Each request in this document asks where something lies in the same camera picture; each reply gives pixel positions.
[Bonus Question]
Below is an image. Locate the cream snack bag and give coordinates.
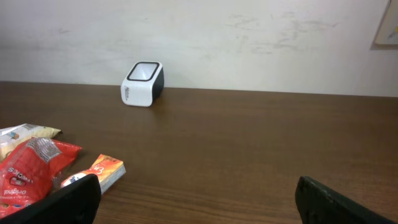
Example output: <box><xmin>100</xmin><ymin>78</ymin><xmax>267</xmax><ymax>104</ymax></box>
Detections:
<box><xmin>1</xmin><ymin>123</ymin><xmax>62</xmax><ymax>161</ymax></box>

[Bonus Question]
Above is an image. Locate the white barcode scanner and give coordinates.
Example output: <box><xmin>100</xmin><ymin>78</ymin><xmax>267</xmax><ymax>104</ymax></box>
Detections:
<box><xmin>120</xmin><ymin>61</ymin><xmax>165</xmax><ymax>107</ymax></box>

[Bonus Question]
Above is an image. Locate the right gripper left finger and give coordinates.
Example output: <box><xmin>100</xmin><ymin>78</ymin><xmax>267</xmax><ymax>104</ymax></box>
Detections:
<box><xmin>1</xmin><ymin>174</ymin><xmax>101</xmax><ymax>224</ymax></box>

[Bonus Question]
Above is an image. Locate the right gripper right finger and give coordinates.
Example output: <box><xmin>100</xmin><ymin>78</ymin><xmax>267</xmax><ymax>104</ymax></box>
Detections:
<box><xmin>295</xmin><ymin>176</ymin><xmax>395</xmax><ymax>224</ymax></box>

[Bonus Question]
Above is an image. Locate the red snack bag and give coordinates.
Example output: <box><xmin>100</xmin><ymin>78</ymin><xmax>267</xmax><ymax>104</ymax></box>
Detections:
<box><xmin>1</xmin><ymin>138</ymin><xmax>81</xmax><ymax>218</ymax></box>

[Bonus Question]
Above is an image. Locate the orange small box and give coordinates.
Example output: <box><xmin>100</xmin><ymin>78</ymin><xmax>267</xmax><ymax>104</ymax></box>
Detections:
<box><xmin>60</xmin><ymin>154</ymin><xmax>126</xmax><ymax>194</ymax></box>

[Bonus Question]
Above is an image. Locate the paper on wall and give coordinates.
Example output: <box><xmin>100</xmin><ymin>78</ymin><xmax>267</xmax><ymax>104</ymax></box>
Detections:
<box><xmin>370</xmin><ymin>0</ymin><xmax>397</xmax><ymax>50</ymax></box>

